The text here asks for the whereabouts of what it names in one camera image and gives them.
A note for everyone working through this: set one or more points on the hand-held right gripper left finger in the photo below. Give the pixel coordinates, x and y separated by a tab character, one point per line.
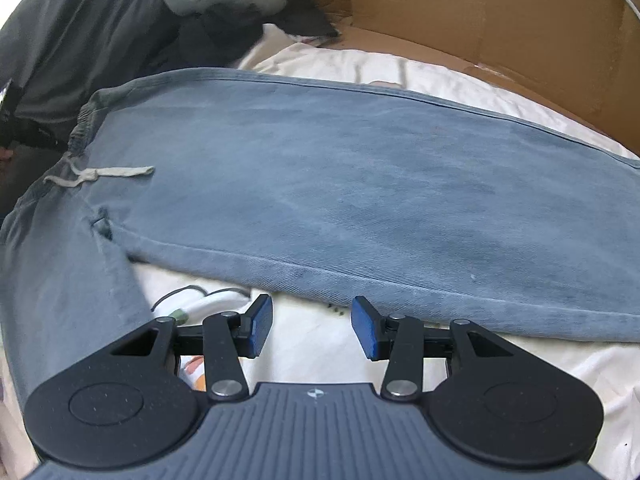
260	327

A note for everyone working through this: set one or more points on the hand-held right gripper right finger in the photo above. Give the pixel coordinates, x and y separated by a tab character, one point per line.
365	332

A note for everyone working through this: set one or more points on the white bear print bed sheet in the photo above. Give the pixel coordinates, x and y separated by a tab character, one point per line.
310	350

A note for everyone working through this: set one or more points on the black garment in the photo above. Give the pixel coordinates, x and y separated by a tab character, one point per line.
305	17

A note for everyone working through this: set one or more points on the low cardboard box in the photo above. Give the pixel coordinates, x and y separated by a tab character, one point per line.
475	10

